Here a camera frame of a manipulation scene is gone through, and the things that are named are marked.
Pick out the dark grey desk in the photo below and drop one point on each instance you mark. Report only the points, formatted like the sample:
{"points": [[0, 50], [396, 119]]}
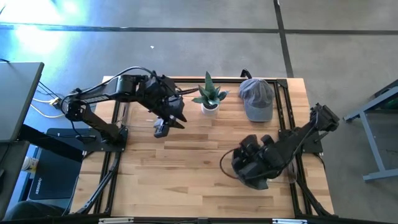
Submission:
{"points": [[9, 174]]}

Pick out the grey metal stand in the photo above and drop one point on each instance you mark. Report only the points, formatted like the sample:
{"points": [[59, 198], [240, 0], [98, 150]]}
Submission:
{"points": [[377, 155]]}

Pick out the light blue-grey baseball cap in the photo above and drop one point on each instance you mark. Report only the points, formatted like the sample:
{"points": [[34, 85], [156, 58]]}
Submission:
{"points": [[256, 99]]}

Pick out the white paper cup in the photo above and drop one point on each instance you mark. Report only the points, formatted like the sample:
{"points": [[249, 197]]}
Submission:
{"points": [[30, 164]]}

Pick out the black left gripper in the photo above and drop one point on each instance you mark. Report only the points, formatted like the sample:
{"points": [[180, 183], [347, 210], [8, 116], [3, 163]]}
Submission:
{"points": [[166, 107]]}

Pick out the black desk support beam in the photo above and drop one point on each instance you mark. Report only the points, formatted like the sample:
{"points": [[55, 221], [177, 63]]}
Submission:
{"points": [[46, 143]]}

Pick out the black aluminium table frame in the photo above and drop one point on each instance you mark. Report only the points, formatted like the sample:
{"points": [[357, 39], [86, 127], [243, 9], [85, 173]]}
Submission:
{"points": [[217, 80]]}

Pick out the black floor mat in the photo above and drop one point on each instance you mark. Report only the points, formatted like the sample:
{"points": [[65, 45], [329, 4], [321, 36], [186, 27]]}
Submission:
{"points": [[59, 177]]}

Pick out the black frame clamp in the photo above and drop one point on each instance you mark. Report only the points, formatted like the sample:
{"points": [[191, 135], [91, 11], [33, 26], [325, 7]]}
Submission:
{"points": [[246, 73]]}

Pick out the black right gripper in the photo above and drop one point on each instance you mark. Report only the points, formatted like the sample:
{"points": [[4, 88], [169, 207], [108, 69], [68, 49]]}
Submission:
{"points": [[256, 155]]}

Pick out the green snake plant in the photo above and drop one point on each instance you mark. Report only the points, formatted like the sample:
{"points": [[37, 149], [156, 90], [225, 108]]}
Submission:
{"points": [[211, 91]]}

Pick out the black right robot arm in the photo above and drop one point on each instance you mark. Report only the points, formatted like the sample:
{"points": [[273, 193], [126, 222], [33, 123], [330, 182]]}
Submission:
{"points": [[295, 140]]}

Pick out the dark rounded object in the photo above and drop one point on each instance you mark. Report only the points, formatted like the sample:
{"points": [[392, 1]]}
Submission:
{"points": [[23, 213]]}

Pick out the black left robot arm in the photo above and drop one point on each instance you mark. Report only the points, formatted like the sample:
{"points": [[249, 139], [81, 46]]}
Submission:
{"points": [[102, 93]]}

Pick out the grey desk top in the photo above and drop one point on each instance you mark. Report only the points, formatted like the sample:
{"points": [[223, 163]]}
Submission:
{"points": [[18, 99]]}

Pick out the silver metal bracket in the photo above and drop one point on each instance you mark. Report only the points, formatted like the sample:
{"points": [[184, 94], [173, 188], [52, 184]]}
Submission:
{"points": [[289, 221], [116, 221]]}

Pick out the white round plant pot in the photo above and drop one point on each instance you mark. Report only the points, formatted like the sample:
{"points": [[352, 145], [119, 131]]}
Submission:
{"points": [[211, 111]]}

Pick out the yellow and black plug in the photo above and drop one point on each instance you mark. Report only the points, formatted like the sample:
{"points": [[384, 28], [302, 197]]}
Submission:
{"points": [[55, 101]]}

